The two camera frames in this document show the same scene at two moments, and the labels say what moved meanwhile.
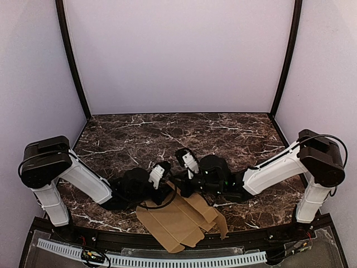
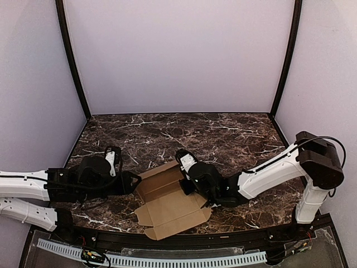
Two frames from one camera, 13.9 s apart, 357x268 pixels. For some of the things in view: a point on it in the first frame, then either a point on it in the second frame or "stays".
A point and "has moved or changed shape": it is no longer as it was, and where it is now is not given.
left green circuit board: x=88 y=255 stays
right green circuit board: x=297 y=247 stays
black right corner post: x=298 y=6 stays
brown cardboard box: x=179 y=223 has moved or changed shape
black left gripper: x=160 y=195 → x=122 y=182
